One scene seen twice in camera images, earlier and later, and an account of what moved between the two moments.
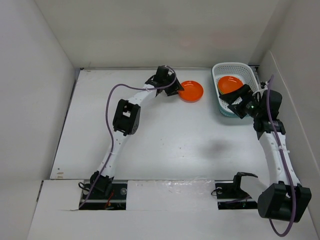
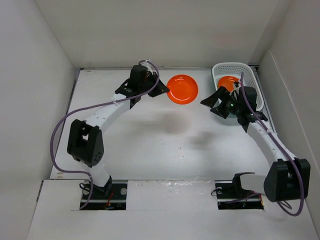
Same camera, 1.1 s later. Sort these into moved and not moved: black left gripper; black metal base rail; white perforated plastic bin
Moved: black left gripper
Not moved: white perforated plastic bin; black metal base rail
